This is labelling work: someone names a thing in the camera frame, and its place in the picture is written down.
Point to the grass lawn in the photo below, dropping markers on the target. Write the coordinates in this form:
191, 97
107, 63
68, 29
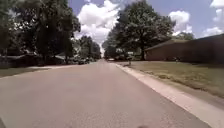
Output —
186, 74

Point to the grass verge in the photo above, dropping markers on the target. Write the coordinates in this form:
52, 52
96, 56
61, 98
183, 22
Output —
16, 71

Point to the row of trees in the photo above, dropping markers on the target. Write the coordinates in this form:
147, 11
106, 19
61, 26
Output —
43, 30

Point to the brown brick building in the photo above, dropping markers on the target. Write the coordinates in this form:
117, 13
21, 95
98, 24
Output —
193, 50

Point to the large leafy tree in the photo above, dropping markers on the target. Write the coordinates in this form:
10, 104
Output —
141, 26

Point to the grey asphalt road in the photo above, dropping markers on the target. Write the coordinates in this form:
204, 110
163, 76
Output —
93, 100

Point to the pale concrete kerb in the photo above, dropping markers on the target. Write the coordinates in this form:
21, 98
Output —
186, 100

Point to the parked vehicle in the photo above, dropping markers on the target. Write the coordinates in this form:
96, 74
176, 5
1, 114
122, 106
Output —
83, 61

